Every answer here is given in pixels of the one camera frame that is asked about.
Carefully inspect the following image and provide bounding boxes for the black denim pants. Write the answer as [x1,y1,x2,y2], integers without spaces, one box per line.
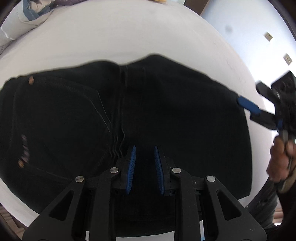
[1,55,252,212]

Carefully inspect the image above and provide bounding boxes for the person's right hand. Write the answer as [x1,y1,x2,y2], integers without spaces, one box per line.
[267,136,295,193]

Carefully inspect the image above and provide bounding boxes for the brown door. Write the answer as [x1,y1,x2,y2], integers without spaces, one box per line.
[184,0,210,15]

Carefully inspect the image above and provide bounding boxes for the white bed mattress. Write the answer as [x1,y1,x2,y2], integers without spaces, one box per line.
[0,0,276,241]

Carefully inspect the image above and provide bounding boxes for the purple cushion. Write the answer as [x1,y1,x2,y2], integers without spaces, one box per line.
[54,0,86,6]

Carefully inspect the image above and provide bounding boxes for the rolled white duvet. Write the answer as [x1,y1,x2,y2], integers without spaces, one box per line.
[1,1,54,51]

